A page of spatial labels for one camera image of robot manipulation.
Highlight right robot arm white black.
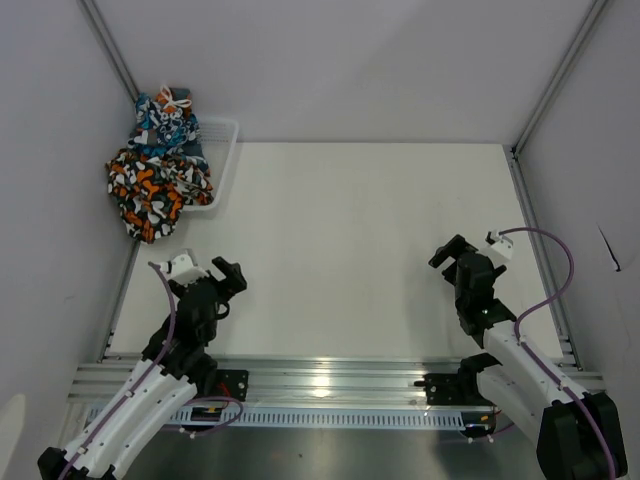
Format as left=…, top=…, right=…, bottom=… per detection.
left=417, top=231, right=628, bottom=479

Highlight right aluminium side rail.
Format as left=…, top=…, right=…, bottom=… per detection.
left=503, top=146, right=583, bottom=371

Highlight orange black camouflage shorts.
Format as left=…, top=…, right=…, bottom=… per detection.
left=106, top=149, right=215, bottom=244

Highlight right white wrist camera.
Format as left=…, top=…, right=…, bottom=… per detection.
left=483, top=230, right=514, bottom=264

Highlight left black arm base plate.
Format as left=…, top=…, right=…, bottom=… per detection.
left=198, top=369, right=249, bottom=401

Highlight white plastic basket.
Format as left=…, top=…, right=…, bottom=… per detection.
left=184, top=116, right=240, bottom=214

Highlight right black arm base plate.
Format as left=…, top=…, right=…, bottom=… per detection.
left=413, top=371, right=494, bottom=407

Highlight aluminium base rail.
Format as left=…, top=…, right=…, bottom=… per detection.
left=67, top=356, right=606, bottom=410

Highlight blue patterned shorts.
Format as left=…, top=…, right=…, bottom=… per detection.
left=127, top=85, right=203, bottom=157

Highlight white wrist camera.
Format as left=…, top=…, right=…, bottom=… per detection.
left=160, top=249, right=208, bottom=285
left=483, top=230, right=514, bottom=264

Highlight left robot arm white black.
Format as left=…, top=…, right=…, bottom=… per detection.
left=37, top=251, right=248, bottom=479

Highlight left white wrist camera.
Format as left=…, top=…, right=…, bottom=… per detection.
left=160, top=249, right=208, bottom=285

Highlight right aluminium corner post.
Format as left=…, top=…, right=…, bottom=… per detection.
left=511, top=0, right=614, bottom=159

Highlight left aluminium corner post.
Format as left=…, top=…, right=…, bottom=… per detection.
left=77, top=0, right=140, bottom=103

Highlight left aluminium side rail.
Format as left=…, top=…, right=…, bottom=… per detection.
left=97, top=241, right=140, bottom=363

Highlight white slotted cable duct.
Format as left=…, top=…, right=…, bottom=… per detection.
left=167, top=407, right=465, bottom=431

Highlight aluminium corner post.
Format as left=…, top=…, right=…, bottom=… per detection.
left=77, top=0, right=140, bottom=103
left=511, top=0, right=614, bottom=159

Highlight aluminium side rail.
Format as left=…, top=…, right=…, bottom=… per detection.
left=97, top=241, right=140, bottom=363
left=503, top=146, right=583, bottom=371

